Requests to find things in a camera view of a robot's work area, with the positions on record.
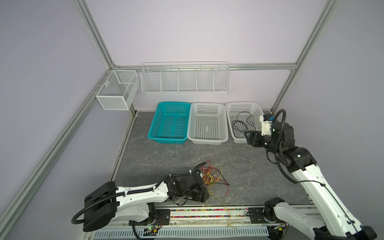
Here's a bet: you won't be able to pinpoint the black cable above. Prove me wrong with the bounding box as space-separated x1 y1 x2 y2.
231 110 257 140

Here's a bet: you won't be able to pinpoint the red yellow black cables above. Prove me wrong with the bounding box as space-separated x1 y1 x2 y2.
199 159 231 196

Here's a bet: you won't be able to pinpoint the yellow cable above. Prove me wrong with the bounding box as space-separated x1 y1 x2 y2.
206 185 238 230

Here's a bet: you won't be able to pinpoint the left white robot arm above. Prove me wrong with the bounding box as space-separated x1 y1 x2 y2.
71 163 209 232

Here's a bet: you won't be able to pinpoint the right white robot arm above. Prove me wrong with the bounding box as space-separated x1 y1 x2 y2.
244 109 378 240

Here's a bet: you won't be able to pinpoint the white plastic basket right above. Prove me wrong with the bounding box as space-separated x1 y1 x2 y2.
225 102 265 144

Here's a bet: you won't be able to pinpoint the white plastic basket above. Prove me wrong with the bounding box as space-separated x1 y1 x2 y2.
225 102 265 144
187 103 229 145

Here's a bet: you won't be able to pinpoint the white plastic basket middle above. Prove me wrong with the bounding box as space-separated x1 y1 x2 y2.
187 103 229 145

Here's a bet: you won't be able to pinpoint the teal plastic basket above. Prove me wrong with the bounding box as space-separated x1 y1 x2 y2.
148 102 191 145

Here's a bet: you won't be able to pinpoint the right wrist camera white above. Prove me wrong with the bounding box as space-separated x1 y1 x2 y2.
259 114 274 136

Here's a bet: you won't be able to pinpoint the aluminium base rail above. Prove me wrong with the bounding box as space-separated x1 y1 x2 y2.
86 205 331 227

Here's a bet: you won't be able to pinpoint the white slotted cable duct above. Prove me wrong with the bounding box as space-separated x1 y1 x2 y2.
92 226 269 240

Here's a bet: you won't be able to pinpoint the white wire shelf rack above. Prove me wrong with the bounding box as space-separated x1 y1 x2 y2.
141 62 232 95

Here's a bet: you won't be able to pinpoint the white mesh wall box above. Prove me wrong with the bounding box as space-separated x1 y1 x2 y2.
96 70 140 111

